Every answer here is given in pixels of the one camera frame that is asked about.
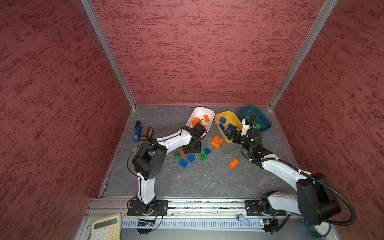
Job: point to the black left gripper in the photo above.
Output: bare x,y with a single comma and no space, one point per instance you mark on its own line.
198,149

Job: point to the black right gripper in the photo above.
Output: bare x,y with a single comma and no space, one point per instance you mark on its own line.
237,134

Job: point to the orange lego plate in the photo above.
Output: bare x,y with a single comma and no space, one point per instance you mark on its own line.
206,118

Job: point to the orange lego brick pair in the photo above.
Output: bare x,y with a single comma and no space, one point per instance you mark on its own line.
215,144
218,140

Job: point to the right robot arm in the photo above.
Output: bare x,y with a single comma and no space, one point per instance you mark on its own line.
313,199

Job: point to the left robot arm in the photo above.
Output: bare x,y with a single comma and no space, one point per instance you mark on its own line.
149,159

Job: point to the white plastic bin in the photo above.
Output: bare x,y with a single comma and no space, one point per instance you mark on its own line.
199,112

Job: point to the teal plastic bin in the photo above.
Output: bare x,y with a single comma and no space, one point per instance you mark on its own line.
259,117

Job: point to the yellow plastic bin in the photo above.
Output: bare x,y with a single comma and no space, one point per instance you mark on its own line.
227,121

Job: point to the plaid fabric case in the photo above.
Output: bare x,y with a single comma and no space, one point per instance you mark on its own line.
148,132

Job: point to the small blue cylinder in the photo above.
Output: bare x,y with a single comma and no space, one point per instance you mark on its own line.
242,219

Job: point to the green alarm clock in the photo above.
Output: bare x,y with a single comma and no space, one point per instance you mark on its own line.
318,231

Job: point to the beige calculator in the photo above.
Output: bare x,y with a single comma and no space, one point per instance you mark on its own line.
107,228

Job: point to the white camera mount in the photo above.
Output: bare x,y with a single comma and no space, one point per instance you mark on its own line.
246,126

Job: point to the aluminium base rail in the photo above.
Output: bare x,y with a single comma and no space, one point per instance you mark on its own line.
192,219

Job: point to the aluminium corner post right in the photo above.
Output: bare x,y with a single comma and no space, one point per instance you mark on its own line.
317,26

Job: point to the aluminium corner post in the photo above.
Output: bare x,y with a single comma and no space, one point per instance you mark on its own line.
317,26
92,15

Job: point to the aluminium corner post left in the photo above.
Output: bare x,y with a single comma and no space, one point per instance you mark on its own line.
92,15

